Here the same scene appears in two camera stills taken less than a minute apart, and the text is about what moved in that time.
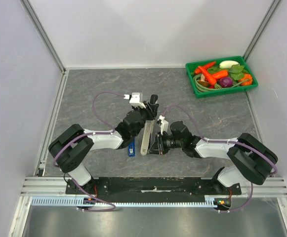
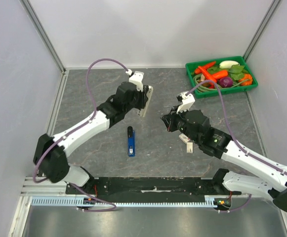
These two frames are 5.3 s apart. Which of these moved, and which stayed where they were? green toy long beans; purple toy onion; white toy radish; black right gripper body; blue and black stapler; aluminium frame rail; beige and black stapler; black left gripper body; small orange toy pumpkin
Moved: black left gripper body; beige and black stapler; black right gripper body
Stayed: aluminium frame rail; white toy radish; small orange toy pumpkin; blue and black stapler; green toy long beans; purple toy onion
